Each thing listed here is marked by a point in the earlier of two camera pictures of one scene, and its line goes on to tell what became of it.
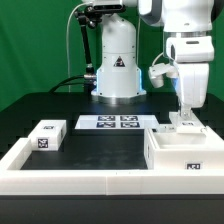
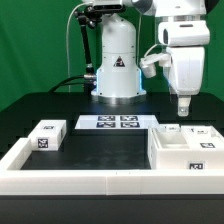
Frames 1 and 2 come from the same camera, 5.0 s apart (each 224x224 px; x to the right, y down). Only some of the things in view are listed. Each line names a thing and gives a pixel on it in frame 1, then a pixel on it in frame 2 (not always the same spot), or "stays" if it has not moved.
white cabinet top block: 48,135 stays
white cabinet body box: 183,151 stays
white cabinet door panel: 167,128 stays
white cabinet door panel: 187,126 → 203,137
